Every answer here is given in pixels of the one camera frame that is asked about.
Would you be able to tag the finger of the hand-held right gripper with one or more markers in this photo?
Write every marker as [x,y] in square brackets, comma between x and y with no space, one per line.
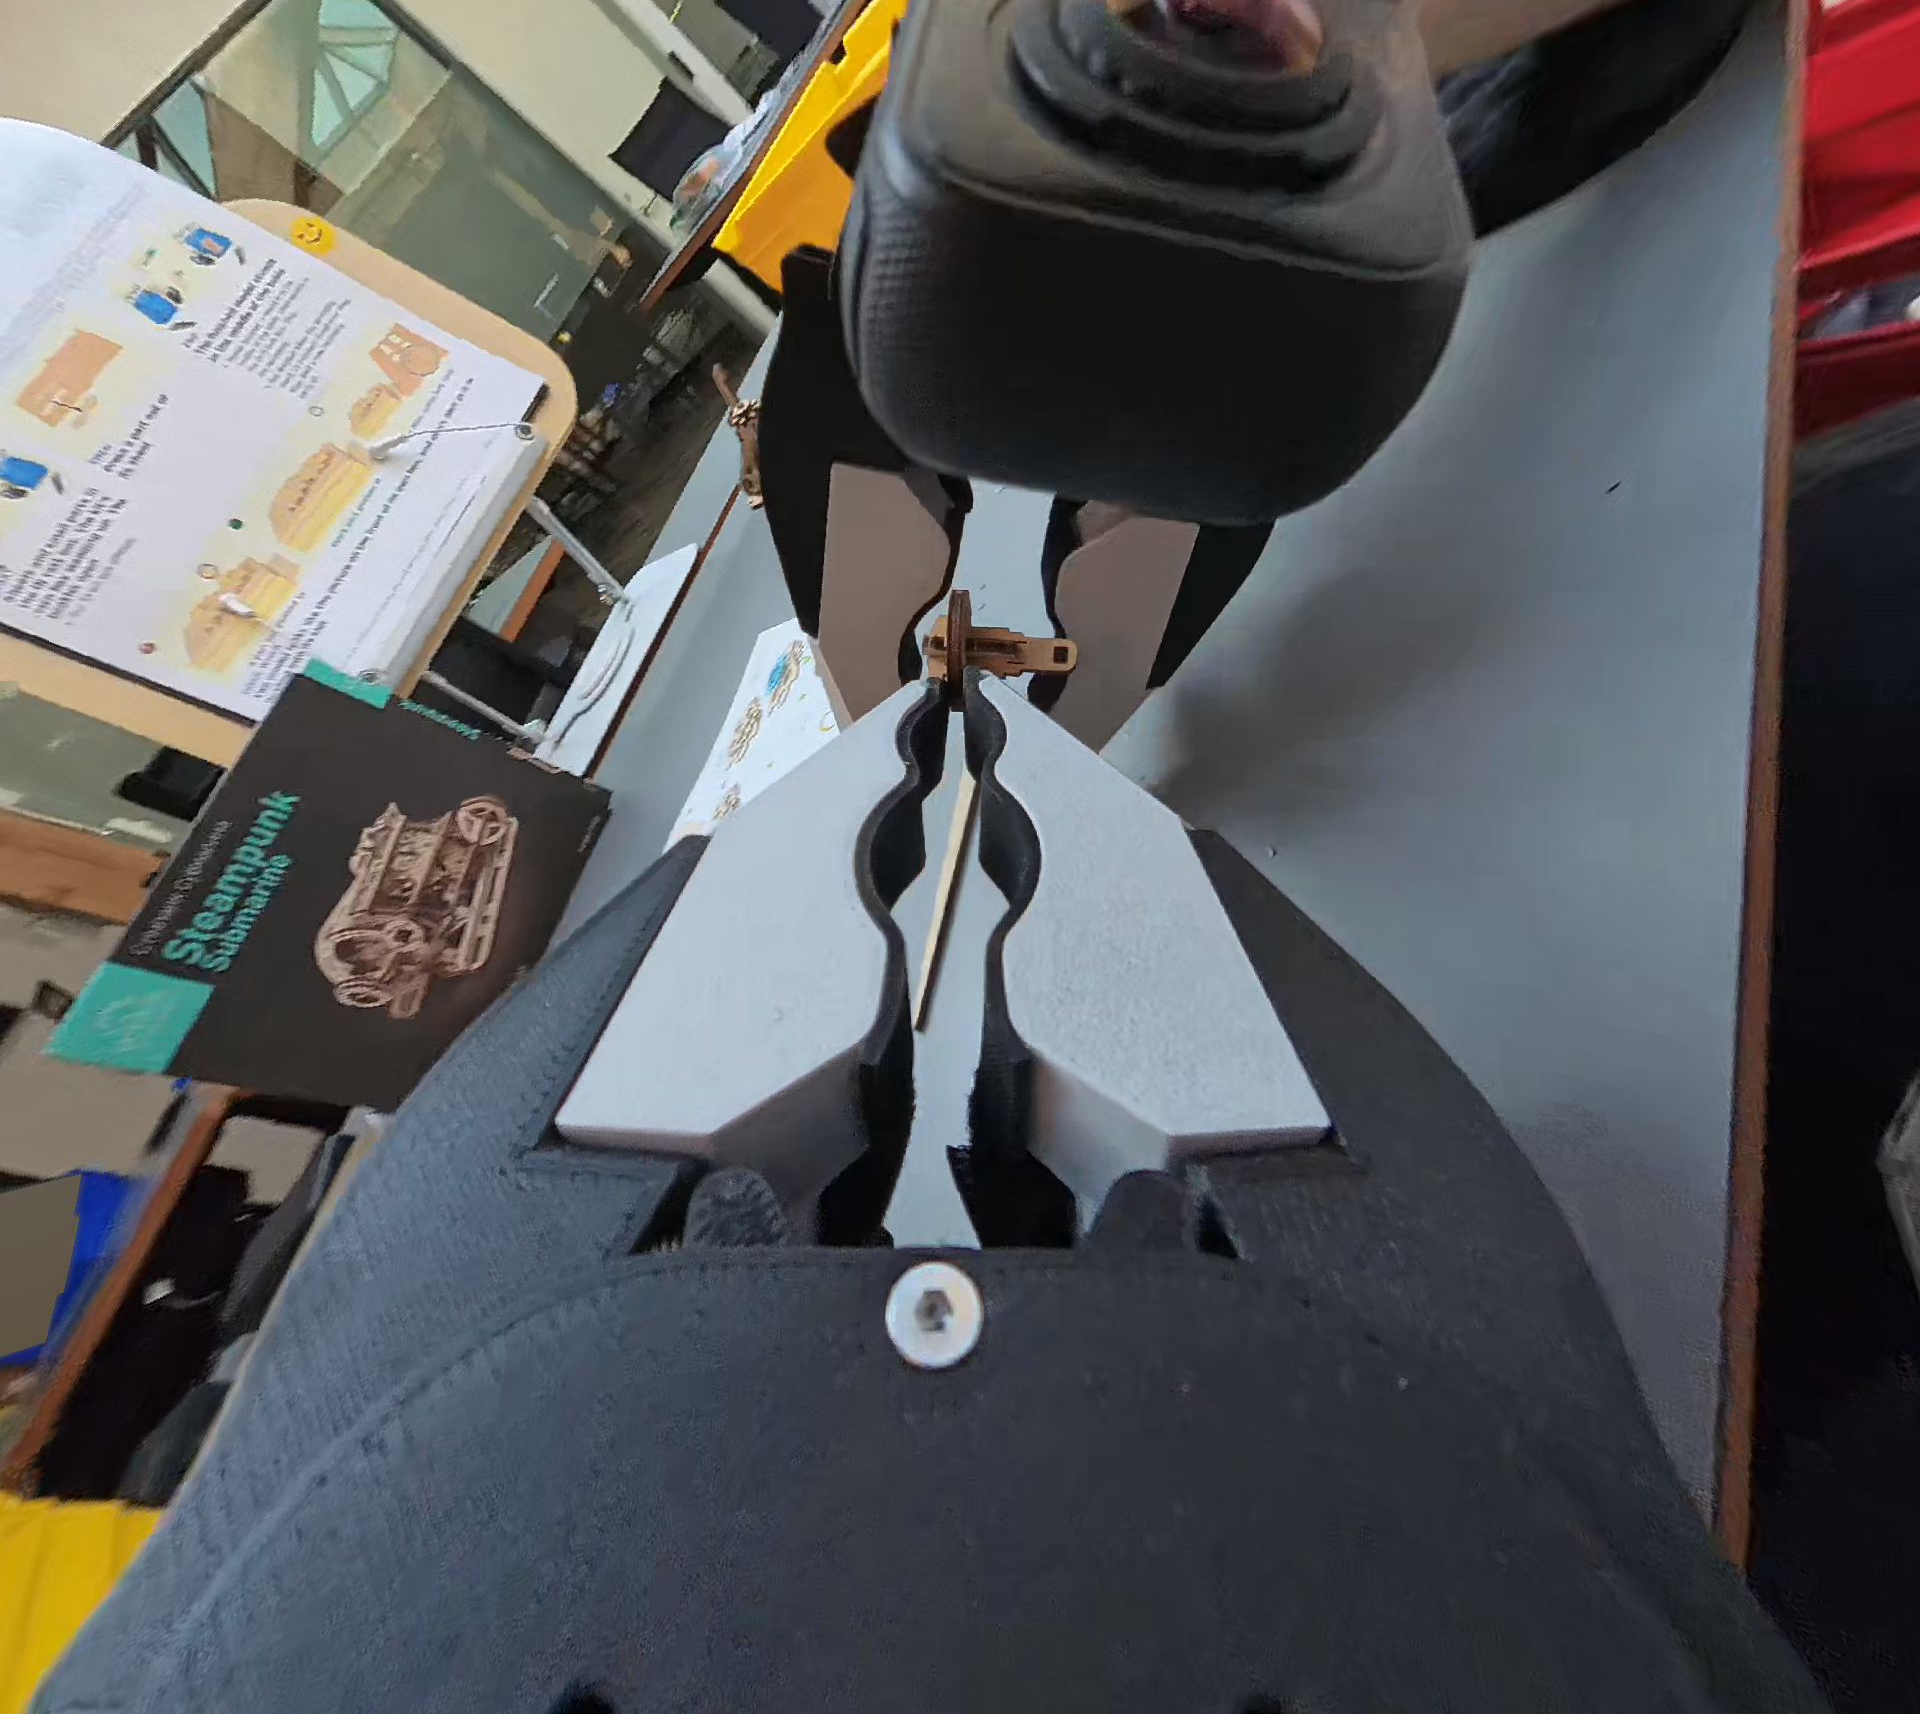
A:
[1124,617]
[884,589]

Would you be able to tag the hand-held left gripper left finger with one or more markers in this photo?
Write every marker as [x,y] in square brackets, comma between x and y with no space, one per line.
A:
[734,978]

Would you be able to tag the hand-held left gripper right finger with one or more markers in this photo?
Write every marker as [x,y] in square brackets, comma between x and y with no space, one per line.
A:
[1139,978]

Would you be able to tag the small wooden gear piece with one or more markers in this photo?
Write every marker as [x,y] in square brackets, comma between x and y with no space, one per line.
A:
[952,651]

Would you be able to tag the thin wooden stick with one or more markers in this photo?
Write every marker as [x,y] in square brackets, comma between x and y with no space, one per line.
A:
[945,904]

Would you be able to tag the grey desk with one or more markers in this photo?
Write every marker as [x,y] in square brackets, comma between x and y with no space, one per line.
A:
[1501,723]

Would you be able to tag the white printed parts sheet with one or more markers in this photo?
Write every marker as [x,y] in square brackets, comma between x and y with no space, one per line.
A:
[759,723]

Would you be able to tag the small wooden model part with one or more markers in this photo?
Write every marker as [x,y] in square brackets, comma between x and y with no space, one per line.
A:
[739,430]

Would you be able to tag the white flat board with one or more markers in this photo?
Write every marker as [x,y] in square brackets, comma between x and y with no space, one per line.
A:
[622,650]

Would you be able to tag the wooden book stand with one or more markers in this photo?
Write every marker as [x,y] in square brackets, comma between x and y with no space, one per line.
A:
[547,394]

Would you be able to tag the black model kit box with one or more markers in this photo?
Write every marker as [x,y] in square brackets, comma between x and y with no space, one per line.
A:
[346,889]

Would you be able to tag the yellow plastic bin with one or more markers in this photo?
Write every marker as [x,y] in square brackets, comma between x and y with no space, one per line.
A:
[803,153]
[67,1593]

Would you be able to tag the dark cloth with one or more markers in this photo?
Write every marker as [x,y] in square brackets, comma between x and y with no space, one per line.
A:
[1619,110]

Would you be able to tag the open instruction booklet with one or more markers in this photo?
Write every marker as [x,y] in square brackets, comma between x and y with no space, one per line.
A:
[223,438]

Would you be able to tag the blue plastic bin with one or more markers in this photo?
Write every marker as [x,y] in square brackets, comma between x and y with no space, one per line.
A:
[75,1256]

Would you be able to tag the red plastic bin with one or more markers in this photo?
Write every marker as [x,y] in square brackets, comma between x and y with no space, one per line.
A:
[1861,168]

